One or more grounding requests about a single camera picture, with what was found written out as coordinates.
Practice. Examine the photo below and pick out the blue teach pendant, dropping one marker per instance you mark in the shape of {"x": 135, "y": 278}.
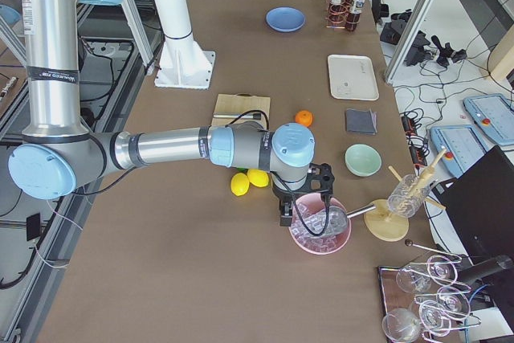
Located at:
{"x": 464, "y": 147}
{"x": 493, "y": 114}

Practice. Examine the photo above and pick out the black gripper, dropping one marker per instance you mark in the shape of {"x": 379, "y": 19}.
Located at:
{"x": 282, "y": 195}

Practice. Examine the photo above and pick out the blue teach pendant far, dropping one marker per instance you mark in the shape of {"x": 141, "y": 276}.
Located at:
{"x": 493, "y": 114}

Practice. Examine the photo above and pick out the steel muddler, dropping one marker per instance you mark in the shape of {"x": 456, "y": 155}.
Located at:
{"x": 248, "y": 115}

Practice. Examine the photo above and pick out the wooden cup stand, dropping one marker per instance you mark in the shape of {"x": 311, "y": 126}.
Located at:
{"x": 388, "y": 226}

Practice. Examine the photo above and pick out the pink bowl with ice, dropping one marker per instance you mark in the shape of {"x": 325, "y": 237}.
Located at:
{"x": 309, "y": 238}

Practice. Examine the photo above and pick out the aluminium frame post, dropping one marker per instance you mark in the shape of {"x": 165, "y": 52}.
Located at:
{"x": 407, "y": 38}

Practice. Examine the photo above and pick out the copper wire bottle rack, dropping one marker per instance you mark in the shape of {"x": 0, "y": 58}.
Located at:
{"x": 342, "y": 25}

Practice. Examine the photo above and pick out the grey folded cloth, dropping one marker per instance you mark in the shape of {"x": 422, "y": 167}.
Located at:
{"x": 361, "y": 121}

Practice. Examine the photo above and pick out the wooden cutting board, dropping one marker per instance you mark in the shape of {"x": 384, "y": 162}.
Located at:
{"x": 241, "y": 103}

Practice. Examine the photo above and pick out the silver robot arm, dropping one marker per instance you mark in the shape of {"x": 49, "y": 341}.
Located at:
{"x": 59, "y": 153}

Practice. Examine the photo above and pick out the tea bottle front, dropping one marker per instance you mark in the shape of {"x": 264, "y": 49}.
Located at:
{"x": 354, "y": 15}

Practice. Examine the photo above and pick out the blue round plate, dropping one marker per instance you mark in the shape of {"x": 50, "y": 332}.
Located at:
{"x": 285, "y": 19}

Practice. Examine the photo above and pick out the orange mandarin fruit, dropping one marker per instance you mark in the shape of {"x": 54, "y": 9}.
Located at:
{"x": 304, "y": 117}

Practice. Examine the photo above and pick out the clear glass mug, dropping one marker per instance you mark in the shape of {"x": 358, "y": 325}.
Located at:
{"x": 406, "y": 198}

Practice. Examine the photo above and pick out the metal ice scoop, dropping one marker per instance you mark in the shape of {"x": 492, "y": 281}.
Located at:
{"x": 338, "y": 219}

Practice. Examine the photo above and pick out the whole yellow lemon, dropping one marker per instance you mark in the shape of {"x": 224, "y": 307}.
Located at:
{"x": 258, "y": 178}
{"x": 239, "y": 184}

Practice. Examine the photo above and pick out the tea bottle middle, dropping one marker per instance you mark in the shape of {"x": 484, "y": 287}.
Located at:
{"x": 335, "y": 12}

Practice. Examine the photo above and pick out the mint green bowl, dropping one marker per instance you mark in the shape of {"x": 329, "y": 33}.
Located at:
{"x": 362, "y": 160}

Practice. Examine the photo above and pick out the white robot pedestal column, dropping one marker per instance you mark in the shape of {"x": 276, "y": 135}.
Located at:
{"x": 183, "y": 63}

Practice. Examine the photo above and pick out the black power strip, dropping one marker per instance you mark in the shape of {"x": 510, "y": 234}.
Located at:
{"x": 417, "y": 145}

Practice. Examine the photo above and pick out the cream rabbit tray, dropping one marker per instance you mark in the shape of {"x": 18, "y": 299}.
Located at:
{"x": 351, "y": 77}

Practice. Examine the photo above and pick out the blue teach pendant near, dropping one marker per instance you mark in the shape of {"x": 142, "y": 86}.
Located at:
{"x": 464, "y": 147}

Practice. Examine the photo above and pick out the bar spoon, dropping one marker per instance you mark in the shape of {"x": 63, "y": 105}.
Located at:
{"x": 410, "y": 243}

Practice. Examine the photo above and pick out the cocktail glass on tray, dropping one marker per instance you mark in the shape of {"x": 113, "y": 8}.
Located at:
{"x": 401, "y": 325}

